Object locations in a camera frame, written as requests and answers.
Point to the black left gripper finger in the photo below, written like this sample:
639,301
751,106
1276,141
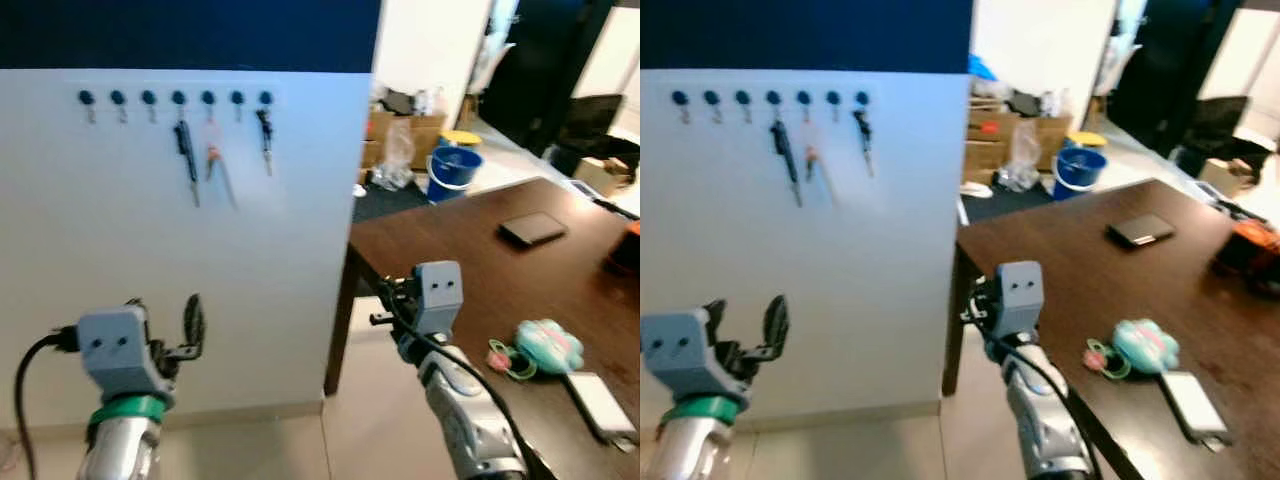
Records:
194,320
135,303
714,304
775,320

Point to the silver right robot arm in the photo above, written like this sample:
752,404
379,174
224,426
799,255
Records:
465,410
1040,420

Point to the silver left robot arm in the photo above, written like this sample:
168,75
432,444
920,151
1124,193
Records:
700,448
122,445

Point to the dark wooden table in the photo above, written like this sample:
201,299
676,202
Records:
1100,290
480,280

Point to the dark floor mat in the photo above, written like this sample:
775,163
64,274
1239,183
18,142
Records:
385,203
1000,205

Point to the orange and black object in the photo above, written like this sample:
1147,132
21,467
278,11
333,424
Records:
1250,250
626,250

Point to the blue bucket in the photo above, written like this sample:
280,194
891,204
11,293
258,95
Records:
1079,173
455,172

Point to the clear plastic bag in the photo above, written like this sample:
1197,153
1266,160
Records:
395,155
1022,155

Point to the black wallet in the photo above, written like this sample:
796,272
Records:
1141,230
533,229

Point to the white phone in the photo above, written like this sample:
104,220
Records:
1193,408
598,405

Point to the long black key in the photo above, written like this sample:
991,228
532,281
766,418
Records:
186,150
782,150

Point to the large cardboard box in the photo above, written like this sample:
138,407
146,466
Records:
985,135
428,135

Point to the small cardboard box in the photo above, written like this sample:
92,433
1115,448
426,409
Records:
1225,177
600,177

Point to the yellow lid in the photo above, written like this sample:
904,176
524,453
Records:
461,138
1087,140

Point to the short black key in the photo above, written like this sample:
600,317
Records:
862,130
265,130

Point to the black chair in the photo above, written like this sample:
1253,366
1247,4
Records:
600,125
1220,125

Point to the dark door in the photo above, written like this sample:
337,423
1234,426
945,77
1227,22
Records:
540,70
1165,70

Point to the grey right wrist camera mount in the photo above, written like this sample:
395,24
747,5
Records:
1020,297
438,295

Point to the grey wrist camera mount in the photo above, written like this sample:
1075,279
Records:
680,352
115,350
438,295
1020,297

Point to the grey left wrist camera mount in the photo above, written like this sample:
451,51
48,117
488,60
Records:
115,350
680,352

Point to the blue knob wall hook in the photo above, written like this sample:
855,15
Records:
833,98
86,98
117,98
266,98
680,98
862,98
742,98
773,98
207,98
711,98
803,98
148,98
178,98
237,98

